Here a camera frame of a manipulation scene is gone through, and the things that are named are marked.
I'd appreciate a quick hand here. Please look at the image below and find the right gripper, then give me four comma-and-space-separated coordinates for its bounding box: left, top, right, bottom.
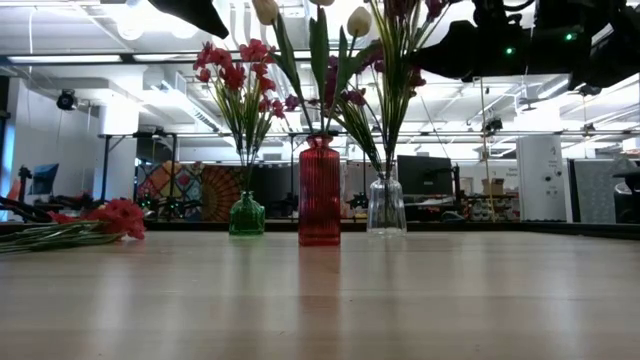
410, 0, 539, 84

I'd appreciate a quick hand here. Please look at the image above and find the cream artificial tulip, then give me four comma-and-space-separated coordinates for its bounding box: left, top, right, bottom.
324, 5, 384, 136
251, 0, 316, 137
307, 0, 337, 136

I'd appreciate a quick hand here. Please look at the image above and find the clear ribbed glass vase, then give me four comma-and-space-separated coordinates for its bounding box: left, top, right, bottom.
366, 172, 408, 236

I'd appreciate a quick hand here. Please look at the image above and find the red ribbed glass vase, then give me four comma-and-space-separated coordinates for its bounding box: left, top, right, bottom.
298, 133, 342, 247

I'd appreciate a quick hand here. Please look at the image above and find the green glass vase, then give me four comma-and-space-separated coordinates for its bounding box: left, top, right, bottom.
228, 189, 267, 236

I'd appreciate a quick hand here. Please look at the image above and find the black computer monitor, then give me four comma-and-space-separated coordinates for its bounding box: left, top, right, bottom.
397, 154, 455, 197

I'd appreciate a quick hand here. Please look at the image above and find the cardboard box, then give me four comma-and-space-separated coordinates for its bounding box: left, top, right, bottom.
482, 177, 506, 197

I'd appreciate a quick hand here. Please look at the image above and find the white cylindrical air purifier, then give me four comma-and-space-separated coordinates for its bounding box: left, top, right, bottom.
516, 134, 569, 222

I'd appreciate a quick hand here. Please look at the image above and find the multicolour patterned tapestry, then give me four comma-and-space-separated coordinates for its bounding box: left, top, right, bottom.
135, 160, 202, 221

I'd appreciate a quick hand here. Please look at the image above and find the orange mandala tapestry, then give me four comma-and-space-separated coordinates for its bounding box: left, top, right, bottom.
199, 164, 251, 223

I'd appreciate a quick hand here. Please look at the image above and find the grey partition panel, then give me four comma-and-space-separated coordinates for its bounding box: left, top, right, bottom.
572, 158, 626, 224

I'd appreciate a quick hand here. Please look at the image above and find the small tilted monitor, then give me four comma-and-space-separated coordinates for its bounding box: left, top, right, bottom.
29, 162, 60, 196

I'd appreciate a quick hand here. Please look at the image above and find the black rail with strip lights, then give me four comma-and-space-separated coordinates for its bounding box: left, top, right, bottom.
0, 46, 321, 66

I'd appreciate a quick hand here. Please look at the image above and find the tan hanging cord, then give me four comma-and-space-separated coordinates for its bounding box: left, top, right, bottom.
478, 74, 496, 221

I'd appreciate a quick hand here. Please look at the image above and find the black aluminium table frame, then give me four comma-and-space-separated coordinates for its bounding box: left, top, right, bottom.
0, 218, 640, 240

